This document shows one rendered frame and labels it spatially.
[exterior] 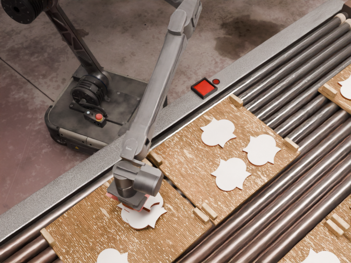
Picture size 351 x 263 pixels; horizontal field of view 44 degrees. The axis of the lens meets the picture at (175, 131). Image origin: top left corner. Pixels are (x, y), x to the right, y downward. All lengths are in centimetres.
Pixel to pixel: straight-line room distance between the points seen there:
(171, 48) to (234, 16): 232
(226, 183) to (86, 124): 126
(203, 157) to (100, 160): 36
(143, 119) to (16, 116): 192
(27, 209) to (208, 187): 59
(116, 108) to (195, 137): 105
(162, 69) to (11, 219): 70
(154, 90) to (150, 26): 226
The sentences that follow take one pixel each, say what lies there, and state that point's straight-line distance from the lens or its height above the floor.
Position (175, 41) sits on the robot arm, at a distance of 124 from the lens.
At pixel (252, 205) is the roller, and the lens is 147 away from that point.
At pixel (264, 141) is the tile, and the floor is 95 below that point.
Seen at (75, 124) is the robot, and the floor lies 24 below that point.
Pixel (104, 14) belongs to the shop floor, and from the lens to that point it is 359.
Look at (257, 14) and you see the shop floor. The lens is 358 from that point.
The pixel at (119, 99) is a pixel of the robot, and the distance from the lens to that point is 260.
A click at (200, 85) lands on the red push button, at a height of 93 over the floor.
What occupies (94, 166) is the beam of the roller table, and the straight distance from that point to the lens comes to 156.
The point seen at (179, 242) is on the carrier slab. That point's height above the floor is 94.
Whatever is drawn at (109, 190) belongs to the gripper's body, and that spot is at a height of 114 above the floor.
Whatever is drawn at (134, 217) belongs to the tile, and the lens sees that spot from 139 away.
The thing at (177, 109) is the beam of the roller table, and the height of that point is 92.
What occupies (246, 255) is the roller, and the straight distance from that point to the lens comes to 140.
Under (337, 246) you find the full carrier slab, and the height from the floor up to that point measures 94.
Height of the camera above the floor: 221
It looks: 54 degrees down
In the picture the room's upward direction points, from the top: 1 degrees counter-clockwise
